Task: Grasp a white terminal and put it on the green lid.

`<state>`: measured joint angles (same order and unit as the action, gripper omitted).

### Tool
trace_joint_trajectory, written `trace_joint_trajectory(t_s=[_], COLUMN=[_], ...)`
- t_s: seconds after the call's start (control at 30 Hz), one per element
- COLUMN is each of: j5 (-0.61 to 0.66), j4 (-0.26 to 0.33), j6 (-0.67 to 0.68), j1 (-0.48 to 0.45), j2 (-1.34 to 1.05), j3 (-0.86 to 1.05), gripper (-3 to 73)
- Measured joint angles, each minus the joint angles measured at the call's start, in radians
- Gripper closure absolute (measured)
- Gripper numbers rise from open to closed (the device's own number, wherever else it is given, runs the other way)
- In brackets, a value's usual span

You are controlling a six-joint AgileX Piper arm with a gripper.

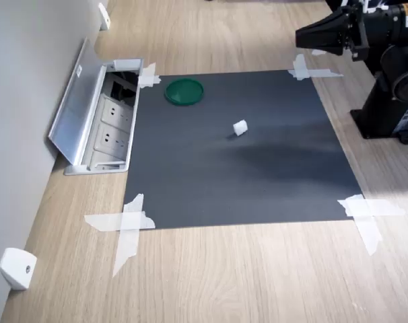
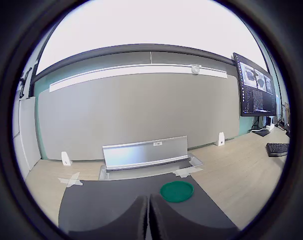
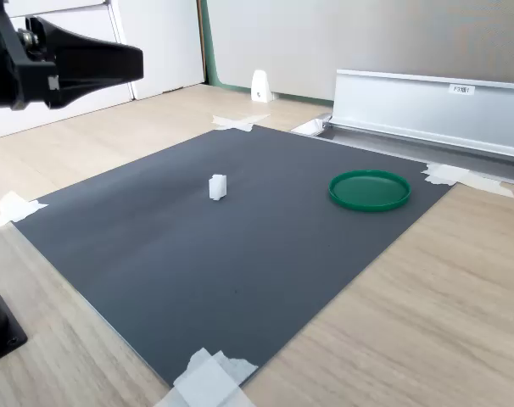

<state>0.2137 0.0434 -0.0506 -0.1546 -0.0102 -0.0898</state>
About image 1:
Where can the small white plastic terminal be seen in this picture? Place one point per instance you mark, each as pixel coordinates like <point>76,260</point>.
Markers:
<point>240,127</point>

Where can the round green lid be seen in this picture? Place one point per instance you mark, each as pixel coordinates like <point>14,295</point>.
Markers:
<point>184,92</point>

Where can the white tape strip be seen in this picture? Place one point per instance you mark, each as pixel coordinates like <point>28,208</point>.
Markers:
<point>126,249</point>
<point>369,235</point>
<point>147,72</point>
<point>300,64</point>
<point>385,207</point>
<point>103,222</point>
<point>154,80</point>
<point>325,73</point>

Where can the dark grey mat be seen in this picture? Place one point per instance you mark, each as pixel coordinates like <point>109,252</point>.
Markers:
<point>231,168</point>

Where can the white power socket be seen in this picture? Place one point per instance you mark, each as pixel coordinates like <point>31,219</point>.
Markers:
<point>111,138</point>
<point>116,111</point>

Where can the small white flap label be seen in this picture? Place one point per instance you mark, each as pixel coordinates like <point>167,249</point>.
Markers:
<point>79,71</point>

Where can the grey partition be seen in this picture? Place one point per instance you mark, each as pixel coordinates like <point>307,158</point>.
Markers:
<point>19,117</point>

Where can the white wall bracket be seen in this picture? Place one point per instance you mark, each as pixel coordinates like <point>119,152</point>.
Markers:
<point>104,17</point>
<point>17,269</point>

